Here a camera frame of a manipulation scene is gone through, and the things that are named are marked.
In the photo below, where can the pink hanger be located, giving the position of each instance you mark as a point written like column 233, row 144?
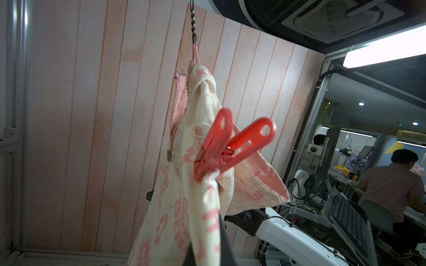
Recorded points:
column 195, row 57

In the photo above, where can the seated person in background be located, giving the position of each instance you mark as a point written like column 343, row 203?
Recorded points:
column 394, row 187

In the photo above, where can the cream pink print jacket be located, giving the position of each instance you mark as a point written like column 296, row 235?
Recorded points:
column 183, row 211

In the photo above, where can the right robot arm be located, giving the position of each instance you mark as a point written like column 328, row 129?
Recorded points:
column 273, row 230

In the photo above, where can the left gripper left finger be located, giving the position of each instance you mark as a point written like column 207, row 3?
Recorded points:
column 189, row 258

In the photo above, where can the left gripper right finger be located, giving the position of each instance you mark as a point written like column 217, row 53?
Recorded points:
column 227, row 257

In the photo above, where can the ceiling light strip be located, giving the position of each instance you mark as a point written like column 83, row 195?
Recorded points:
column 410, row 43

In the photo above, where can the red clothespin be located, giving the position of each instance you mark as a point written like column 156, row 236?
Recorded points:
column 222, row 150

